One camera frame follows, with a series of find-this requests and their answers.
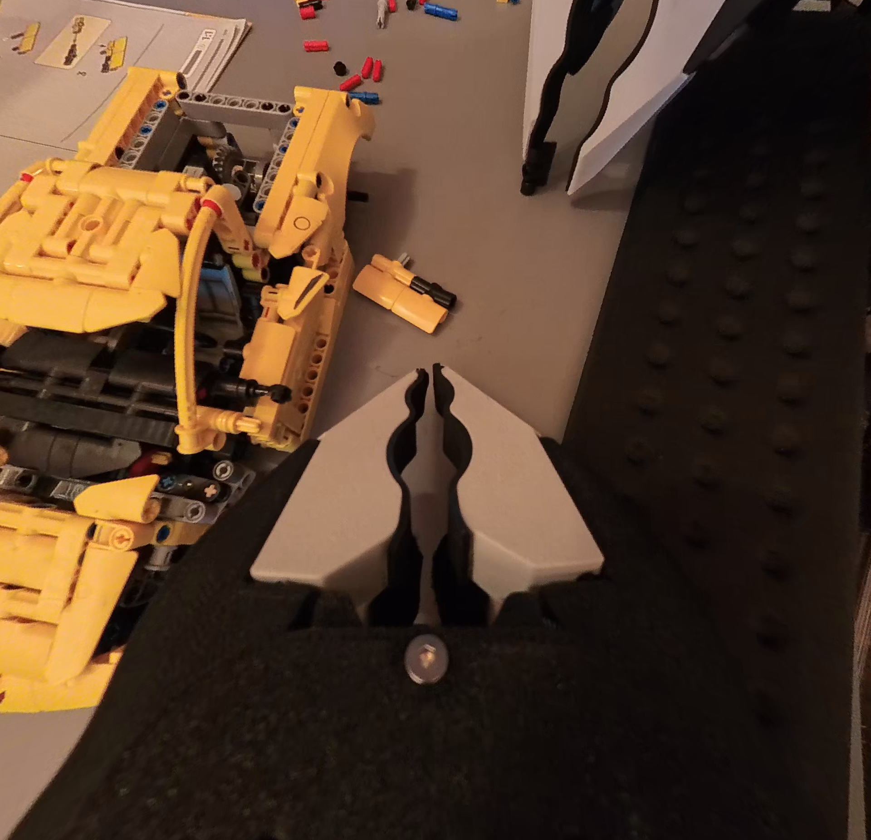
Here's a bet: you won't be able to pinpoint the yellow panel brick assembly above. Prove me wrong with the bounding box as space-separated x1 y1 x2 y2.
352 263 451 335

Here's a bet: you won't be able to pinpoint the scattered small pin bricks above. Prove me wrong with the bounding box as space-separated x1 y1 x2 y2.
157 0 521 53

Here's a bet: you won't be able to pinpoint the black pin brick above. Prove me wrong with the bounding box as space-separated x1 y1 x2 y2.
520 142 558 197

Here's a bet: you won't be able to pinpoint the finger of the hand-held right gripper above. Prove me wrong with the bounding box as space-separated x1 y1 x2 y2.
565 0 747 197
521 0 645 175

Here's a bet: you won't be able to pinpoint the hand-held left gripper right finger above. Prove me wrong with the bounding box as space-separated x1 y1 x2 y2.
432 364 607 626

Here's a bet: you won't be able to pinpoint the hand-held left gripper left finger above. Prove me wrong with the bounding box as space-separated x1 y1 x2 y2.
249 368 430 624

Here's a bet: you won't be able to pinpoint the grey desk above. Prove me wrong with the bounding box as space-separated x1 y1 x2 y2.
0 0 688 840

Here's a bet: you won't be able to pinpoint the black perforated mat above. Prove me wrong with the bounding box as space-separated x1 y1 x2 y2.
565 10 871 840

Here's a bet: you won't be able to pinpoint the yellow brick car model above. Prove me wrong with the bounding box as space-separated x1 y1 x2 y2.
0 66 377 716

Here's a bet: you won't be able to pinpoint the instruction booklet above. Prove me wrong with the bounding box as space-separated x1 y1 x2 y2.
0 0 253 150

